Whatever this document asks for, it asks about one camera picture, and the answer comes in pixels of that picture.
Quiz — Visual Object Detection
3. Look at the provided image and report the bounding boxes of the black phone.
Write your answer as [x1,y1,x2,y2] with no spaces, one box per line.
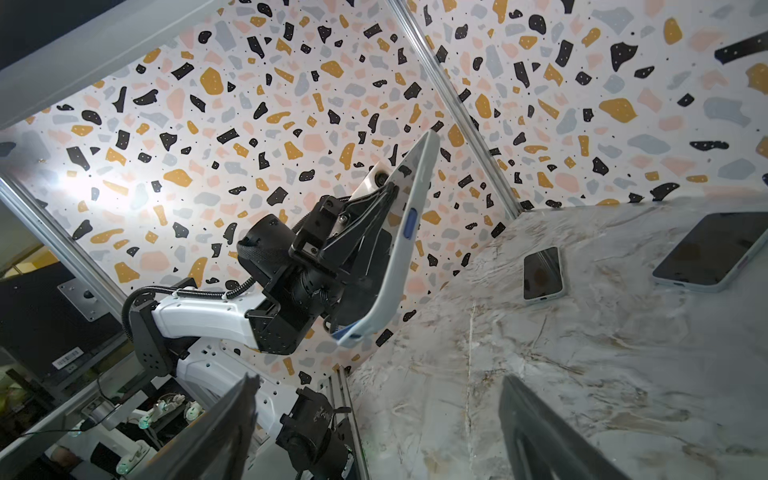
[523,246,566,304]
[652,211,767,293]

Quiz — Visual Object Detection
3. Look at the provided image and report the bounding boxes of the middle black phone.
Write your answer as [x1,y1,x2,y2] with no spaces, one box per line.
[652,211,767,293]

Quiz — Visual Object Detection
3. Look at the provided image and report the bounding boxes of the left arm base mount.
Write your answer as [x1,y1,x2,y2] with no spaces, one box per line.
[276,387,356,480]

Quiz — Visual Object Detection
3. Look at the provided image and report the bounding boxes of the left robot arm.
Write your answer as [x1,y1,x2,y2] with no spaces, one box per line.
[123,183,422,396]

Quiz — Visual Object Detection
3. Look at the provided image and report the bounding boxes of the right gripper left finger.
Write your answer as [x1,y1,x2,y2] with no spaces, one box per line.
[138,375,260,480]

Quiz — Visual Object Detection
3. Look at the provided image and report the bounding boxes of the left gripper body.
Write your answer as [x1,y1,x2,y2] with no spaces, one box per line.
[237,195,384,327]

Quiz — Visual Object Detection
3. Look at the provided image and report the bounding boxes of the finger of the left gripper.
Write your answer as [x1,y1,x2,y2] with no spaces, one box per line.
[319,184,398,270]

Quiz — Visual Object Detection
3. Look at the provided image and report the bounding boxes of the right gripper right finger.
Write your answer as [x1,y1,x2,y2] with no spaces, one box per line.
[498,374,627,479]

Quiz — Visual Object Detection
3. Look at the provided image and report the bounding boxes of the left black phone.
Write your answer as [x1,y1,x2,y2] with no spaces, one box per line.
[523,246,566,304]

